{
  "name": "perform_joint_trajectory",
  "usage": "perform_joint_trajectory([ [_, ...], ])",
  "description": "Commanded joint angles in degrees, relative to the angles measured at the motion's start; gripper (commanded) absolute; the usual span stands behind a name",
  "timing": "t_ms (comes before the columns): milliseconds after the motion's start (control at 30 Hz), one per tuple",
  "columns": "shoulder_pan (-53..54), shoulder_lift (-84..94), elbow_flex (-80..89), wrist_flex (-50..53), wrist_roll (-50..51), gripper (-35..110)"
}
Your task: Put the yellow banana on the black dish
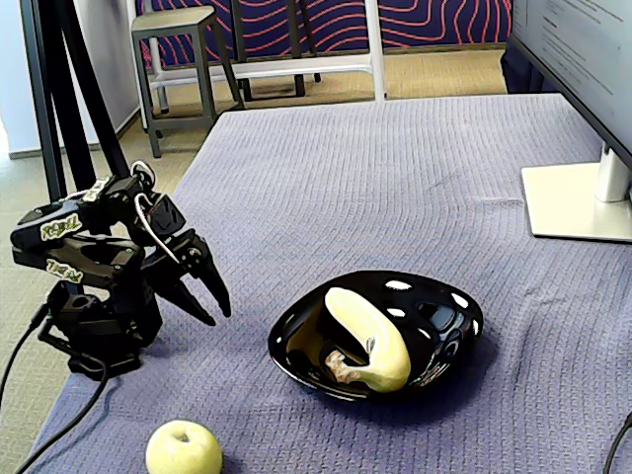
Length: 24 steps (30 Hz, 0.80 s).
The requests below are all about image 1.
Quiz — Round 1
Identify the yellow banana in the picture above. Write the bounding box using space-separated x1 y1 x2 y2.
323 286 413 394

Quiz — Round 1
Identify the black lattice robot base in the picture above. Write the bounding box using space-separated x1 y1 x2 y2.
38 288 164 380

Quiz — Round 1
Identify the glossy black plate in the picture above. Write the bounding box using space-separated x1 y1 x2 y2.
267 270 484 404

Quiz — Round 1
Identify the green apple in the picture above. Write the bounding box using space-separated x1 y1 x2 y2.
144 419 224 474

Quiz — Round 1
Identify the grey metal stool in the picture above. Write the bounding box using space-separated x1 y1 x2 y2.
130 5 247 159

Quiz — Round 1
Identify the blue-grey woven table cloth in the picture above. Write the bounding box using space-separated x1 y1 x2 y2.
27 93 632 474

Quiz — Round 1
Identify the purple panel with red lines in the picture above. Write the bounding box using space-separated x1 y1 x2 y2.
136 0 514 68

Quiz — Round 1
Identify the silver monitor stand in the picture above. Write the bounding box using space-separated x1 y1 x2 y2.
521 141 632 244

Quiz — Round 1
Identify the computer monitor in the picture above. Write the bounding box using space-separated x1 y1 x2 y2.
511 0 632 169

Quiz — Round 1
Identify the red white servo wire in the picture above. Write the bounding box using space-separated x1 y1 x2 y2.
130 160 155 189
133 192 180 264

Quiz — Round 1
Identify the thick black cable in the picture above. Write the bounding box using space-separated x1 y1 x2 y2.
12 351 111 474
0 301 51 396

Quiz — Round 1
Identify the black camera stand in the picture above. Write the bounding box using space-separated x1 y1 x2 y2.
19 0 132 203

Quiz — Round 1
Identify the black chair frame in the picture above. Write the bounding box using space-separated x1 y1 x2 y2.
229 0 322 100

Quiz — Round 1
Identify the white table frame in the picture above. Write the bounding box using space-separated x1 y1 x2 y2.
147 0 389 113

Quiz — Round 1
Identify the thin black cable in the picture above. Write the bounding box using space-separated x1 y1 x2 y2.
604 412 632 474

